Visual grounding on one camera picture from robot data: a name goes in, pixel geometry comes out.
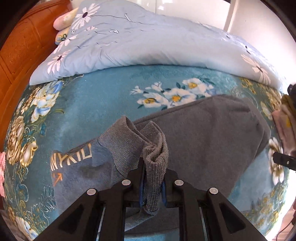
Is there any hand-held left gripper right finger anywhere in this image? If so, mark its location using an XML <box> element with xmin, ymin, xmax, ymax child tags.
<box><xmin>161</xmin><ymin>170</ymin><xmax>270</xmax><ymax>241</ymax></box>

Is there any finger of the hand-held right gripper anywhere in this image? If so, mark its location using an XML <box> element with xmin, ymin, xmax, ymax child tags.
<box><xmin>272</xmin><ymin>152</ymin><xmax>296</xmax><ymax>172</ymax></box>

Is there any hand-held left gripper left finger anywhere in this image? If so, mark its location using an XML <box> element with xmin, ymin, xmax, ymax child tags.
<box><xmin>40</xmin><ymin>158</ymin><xmax>147</xmax><ymax>241</ymax></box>

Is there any grey sweatshirt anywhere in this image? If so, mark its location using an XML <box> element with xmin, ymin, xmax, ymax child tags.
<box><xmin>50</xmin><ymin>95</ymin><xmax>271</xmax><ymax>232</ymax></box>

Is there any pale pink cloth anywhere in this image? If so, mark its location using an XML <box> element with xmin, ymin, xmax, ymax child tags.
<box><xmin>272</xmin><ymin>95</ymin><xmax>296</xmax><ymax>156</ymax></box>

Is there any teal floral blanket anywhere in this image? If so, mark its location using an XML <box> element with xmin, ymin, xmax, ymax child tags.
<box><xmin>3</xmin><ymin>65</ymin><xmax>292</xmax><ymax>241</ymax></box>

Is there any pink checked cloth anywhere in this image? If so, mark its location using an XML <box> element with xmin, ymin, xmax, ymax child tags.
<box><xmin>0</xmin><ymin>152</ymin><xmax>6</xmax><ymax>199</ymax></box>

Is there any light blue daisy quilt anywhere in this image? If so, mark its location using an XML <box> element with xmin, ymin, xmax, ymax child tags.
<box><xmin>30</xmin><ymin>0</ymin><xmax>284</xmax><ymax>91</ymax></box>

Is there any patterned pillow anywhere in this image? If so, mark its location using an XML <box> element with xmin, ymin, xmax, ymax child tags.
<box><xmin>55</xmin><ymin>34</ymin><xmax>70</xmax><ymax>45</ymax></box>

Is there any cream pink pillow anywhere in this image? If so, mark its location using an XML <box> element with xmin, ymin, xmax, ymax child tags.
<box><xmin>53</xmin><ymin>7</ymin><xmax>79</xmax><ymax>30</ymax></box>

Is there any wooden headboard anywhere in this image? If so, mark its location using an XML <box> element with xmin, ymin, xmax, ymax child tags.
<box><xmin>0</xmin><ymin>0</ymin><xmax>71</xmax><ymax>149</ymax></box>

